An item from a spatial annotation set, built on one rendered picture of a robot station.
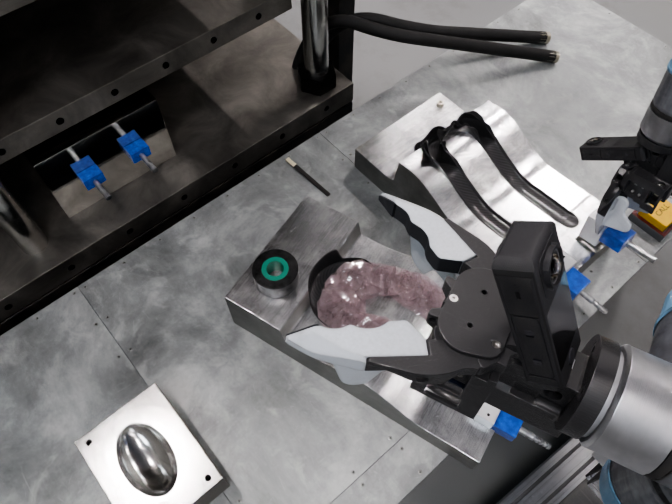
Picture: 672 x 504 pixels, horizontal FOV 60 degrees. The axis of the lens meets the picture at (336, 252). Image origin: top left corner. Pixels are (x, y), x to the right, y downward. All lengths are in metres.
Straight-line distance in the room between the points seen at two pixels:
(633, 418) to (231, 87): 1.29
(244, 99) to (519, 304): 1.21
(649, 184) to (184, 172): 0.93
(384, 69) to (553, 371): 2.42
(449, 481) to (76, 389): 1.13
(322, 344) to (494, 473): 1.55
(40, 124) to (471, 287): 0.95
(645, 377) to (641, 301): 1.87
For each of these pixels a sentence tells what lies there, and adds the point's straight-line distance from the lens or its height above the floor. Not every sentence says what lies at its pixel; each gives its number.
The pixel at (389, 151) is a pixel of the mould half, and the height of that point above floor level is 0.86.
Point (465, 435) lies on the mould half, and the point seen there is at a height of 0.86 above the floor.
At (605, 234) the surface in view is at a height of 0.94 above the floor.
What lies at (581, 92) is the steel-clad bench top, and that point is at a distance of 1.59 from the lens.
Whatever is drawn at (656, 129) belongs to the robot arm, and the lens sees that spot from 1.00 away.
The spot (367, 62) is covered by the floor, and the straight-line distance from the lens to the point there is 2.77.
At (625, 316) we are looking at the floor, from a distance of 2.23.
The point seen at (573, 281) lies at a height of 0.90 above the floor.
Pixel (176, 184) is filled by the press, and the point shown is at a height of 0.78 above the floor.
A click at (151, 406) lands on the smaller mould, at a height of 0.87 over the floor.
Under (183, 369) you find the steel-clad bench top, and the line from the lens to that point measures 1.12.
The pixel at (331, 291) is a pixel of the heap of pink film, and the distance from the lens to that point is 1.04.
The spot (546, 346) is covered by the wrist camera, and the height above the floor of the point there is 1.49.
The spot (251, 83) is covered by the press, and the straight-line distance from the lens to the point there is 1.53.
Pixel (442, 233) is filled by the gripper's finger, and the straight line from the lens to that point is 0.44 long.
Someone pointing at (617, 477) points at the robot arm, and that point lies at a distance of 0.55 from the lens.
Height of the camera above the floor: 1.82
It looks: 59 degrees down
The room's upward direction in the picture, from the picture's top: straight up
